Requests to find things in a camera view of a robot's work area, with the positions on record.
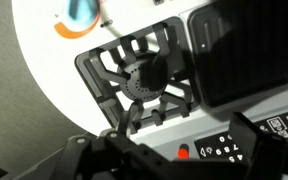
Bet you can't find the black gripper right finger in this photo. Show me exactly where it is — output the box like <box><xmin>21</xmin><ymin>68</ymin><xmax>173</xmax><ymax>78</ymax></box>
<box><xmin>228</xmin><ymin>112</ymin><xmax>288</xmax><ymax>180</ymax></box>

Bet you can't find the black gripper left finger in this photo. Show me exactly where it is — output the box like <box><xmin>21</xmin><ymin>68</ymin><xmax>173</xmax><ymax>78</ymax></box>
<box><xmin>48</xmin><ymin>109</ymin><xmax>185</xmax><ymax>180</ymax></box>

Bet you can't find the grey toy stove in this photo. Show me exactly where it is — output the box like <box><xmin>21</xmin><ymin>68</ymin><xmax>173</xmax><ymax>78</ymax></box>
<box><xmin>10</xmin><ymin>0</ymin><xmax>288</xmax><ymax>180</ymax></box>

